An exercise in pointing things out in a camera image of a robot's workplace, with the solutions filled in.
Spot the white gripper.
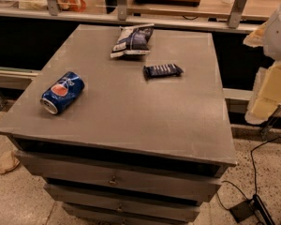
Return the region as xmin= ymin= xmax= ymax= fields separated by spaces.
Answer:
xmin=243 ymin=5 xmax=281 ymax=125

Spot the dark blue rxbar wrapper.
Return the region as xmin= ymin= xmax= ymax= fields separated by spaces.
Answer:
xmin=142 ymin=64 xmax=184 ymax=80

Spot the blue pepsi can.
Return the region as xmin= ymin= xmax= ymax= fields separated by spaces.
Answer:
xmin=40 ymin=71 xmax=84 ymax=114

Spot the blue white chip bag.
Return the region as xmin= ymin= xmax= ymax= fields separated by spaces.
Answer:
xmin=111 ymin=23 xmax=154 ymax=58

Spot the black floor power box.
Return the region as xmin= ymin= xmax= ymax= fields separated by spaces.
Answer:
xmin=229 ymin=194 xmax=275 ymax=225

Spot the grey drawer cabinet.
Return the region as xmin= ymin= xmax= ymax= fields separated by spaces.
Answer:
xmin=0 ymin=25 xmax=236 ymax=225

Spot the top drawer metal knob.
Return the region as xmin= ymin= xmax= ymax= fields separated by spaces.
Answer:
xmin=109 ymin=176 xmax=118 ymax=187

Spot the crumpled brown paper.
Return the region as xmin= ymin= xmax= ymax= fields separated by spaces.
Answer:
xmin=0 ymin=151 xmax=20 ymax=174

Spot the black floor cable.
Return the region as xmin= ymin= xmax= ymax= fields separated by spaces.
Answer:
xmin=215 ymin=110 xmax=281 ymax=211

